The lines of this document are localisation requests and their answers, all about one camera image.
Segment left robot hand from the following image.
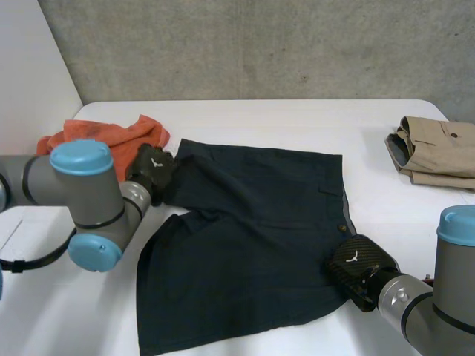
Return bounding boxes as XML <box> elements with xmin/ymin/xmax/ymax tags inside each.
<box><xmin>126</xmin><ymin>144</ymin><xmax>178</xmax><ymax>207</ymax></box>

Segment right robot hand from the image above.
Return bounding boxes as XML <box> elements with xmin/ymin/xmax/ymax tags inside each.
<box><xmin>324</xmin><ymin>234</ymin><xmax>398</xmax><ymax>312</ymax></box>

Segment dark blue shorts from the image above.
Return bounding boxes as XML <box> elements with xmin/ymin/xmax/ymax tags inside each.
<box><xmin>135</xmin><ymin>138</ymin><xmax>356</xmax><ymax>356</ymax></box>

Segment coral towel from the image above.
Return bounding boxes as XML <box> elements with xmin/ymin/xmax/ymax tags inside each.
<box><xmin>36</xmin><ymin>114</ymin><xmax>171</xmax><ymax>182</ymax></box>

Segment beige shorts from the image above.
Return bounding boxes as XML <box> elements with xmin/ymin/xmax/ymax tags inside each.
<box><xmin>384</xmin><ymin>115</ymin><xmax>475</xmax><ymax>192</ymax></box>

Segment black cable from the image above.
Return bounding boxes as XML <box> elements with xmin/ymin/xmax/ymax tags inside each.
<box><xmin>0</xmin><ymin>239</ymin><xmax>77</xmax><ymax>274</ymax></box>

